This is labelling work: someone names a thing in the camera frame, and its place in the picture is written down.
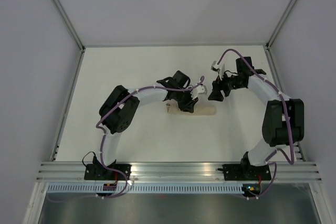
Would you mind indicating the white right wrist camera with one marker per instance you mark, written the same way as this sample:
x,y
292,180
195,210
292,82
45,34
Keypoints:
x,y
219,68

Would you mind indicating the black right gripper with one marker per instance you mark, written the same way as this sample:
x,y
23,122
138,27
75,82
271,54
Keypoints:
x,y
218,85

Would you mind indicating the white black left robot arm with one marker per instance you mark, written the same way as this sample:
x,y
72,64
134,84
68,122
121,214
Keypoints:
x,y
118,110

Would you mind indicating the aluminium frame post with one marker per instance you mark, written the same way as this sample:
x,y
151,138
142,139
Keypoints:
x,y
67,22
287,12

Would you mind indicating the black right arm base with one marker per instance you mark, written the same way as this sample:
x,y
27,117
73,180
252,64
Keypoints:
x,y
235,172

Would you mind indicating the aluminium left frame post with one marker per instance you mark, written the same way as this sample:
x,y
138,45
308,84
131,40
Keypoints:
x,y
67,22

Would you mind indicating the aluminium right frame post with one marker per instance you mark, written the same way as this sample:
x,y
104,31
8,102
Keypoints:
x,y
287,12

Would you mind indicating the beige cloth napkin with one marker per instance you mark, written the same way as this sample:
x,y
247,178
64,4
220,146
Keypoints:
x,y
198,110

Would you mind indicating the aluminium front mounting rail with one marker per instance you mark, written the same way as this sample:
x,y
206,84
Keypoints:
x,y
182,172

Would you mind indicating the white slotted cable duct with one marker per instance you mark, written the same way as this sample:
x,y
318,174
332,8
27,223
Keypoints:
x,y
147,188

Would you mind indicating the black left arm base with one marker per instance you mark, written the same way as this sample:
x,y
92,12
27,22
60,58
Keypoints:
x,y
94,170

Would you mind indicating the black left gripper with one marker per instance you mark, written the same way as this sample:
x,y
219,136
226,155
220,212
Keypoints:
x,y
188,106

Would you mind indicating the aluminium rear frame bar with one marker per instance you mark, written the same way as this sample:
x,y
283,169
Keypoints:
x,y
178,44

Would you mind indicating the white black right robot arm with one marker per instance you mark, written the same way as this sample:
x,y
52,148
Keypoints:
x,y
283,123

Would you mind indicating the aluminium table edge rail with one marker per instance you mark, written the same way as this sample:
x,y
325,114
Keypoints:
x,y
67,104

